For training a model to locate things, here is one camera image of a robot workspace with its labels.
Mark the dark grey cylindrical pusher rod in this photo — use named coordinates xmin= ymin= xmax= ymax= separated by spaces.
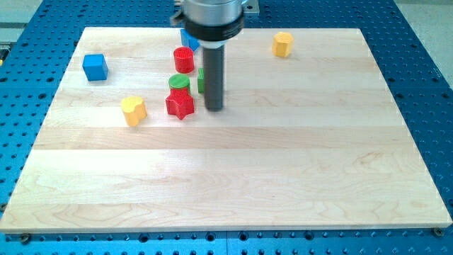
xmin=202 ymin=46 xmax=224 ymax=111

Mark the green star block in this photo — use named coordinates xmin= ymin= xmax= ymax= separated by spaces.
xmin=197 ymin=67 xmax=205 ymax=94

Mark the blue block behind arm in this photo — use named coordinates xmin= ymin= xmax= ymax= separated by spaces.
xmin=180 ymin=29 xmax=200 ymax=52

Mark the red star block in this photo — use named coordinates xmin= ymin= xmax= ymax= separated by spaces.
xmin=166 ymin=88 xmax=195 ymax=120

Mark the red cylinder block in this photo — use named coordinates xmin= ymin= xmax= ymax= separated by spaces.
xmin=173 ymin=46 xmax=195 ymax=74

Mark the green cylinder block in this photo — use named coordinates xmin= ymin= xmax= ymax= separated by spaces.
xmin=168 ymin=74 xmax=190 ymax=91

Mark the yellow hexagon block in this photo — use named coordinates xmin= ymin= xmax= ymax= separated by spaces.
xmin=272 ymin=32 xmax=294 ymax=57

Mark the yellow heart block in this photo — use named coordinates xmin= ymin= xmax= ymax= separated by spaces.
xmin=120 ymin=96 xmax=147 ymax=127

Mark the blue cube block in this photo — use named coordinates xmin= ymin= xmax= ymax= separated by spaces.
xmin=82 ymin=54 xmax=109 ymax=81

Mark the light wooden board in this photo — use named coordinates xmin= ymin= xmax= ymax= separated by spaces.
xmin=1 ymin=28 xmax=452 ymax=234

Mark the blue perforated metal table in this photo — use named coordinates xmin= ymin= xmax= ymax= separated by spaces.
xmin=1 ymin=1 xmax=452 ymax=254

